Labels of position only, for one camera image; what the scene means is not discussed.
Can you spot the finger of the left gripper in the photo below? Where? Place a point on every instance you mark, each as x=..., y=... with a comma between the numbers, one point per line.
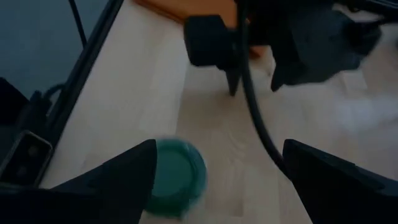
x=234, y=82
x=283, y=76

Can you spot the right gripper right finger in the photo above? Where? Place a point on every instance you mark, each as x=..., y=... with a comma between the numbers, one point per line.
x=342, y=193

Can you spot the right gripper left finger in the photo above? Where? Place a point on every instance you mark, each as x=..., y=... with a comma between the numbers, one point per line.
x=93, y=196

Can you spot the green lid glass herb jar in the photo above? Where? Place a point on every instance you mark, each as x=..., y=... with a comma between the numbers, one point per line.
x=178, y=177

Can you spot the black table-level camera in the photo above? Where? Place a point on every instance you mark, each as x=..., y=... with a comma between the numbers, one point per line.
x=26, y=158

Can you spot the black metal table frame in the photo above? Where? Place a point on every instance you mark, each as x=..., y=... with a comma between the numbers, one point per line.
x=90, y=56

